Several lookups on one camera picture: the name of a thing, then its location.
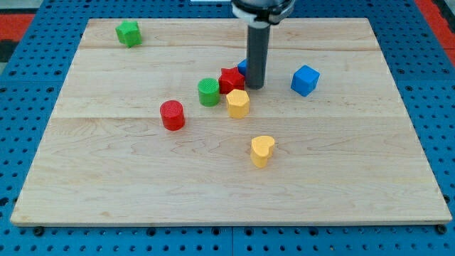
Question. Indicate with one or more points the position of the black white robot arm flange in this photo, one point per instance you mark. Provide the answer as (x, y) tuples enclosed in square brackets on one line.
[(262, 12)]

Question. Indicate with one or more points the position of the blue cube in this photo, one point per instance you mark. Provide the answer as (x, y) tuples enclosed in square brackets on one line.
[(305, 80)]

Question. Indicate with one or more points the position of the yellow hexagon block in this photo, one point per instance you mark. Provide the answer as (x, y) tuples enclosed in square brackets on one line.
[(238, 104)]

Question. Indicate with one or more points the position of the yellow heart block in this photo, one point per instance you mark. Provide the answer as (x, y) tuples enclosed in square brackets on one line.
[(261, 150)]

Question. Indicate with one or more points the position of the green cylinder block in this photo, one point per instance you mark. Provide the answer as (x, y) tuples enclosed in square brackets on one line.
[(209, 92)]

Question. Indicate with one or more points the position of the red star block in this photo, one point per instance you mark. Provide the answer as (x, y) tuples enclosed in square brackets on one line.
[(231, 79)]

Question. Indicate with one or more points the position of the red cylinder block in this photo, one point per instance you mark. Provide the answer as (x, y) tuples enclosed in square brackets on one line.
[(172, 115)]

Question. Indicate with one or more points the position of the small blue block behind rod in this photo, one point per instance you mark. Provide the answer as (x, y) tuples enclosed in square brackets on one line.
[(242, 66)]

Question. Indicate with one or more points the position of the wooden board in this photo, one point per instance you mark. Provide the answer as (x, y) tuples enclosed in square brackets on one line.
[(346, 154)]

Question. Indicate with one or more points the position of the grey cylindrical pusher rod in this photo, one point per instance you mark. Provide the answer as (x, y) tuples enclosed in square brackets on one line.
[(257, 50)]

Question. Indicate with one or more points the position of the green star block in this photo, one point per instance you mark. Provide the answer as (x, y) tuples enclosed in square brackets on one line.
[(129, 34)]

